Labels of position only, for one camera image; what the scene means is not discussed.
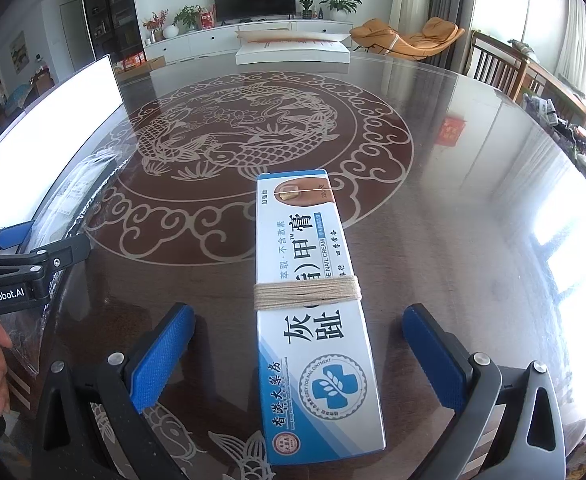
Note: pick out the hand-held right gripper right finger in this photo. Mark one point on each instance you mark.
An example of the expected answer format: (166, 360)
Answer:
(433, 355)

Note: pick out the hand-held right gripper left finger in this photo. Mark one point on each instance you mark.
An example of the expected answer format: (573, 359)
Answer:
(163, 355)

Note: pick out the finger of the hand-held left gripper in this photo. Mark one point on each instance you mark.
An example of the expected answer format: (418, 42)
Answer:
(15, 235)
(68, 252)

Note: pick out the blue white ointment box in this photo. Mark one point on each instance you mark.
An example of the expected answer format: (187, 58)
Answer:
(313, 360)

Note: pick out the white board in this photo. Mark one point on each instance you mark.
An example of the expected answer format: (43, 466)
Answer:
(63, 120)

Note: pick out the white round vase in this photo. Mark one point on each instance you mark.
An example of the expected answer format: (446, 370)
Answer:
(171, 32)

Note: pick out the red flower vase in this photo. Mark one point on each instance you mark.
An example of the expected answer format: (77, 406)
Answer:
(155, 25)

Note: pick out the black display cabinet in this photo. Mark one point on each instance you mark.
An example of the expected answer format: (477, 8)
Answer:
(110, 10)

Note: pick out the white television cabinet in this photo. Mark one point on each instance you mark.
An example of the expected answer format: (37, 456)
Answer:
(198, 40)

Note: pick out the pile of small household things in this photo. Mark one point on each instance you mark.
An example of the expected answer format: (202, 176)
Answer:
(583, 150)

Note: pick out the bushy green potted plant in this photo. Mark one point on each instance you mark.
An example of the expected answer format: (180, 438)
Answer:
(188, 17)

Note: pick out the red box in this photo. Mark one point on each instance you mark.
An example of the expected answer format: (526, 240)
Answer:
(207, 19)

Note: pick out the wooden sideboard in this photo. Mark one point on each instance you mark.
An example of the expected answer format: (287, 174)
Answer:
(558, 85)

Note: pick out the dark wooden chair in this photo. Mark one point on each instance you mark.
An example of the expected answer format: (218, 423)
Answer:
(493, 62)

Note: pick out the white flat box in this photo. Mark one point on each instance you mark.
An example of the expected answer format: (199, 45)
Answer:
(293, 50)

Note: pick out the orange rocking chair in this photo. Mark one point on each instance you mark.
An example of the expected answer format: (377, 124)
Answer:
(418, 42)

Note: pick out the white curtain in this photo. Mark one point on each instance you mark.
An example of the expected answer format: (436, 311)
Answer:
(575, 45)

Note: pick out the small green potted plant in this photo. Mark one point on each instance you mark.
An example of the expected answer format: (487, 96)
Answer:
(306, 7)

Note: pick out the grey curtain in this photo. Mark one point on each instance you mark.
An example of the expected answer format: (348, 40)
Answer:
(453, 5)

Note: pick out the large green potted plant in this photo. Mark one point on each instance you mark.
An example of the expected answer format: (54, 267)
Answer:
(340, 4)

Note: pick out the framed wall picture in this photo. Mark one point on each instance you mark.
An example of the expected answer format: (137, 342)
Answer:
(19, 52)

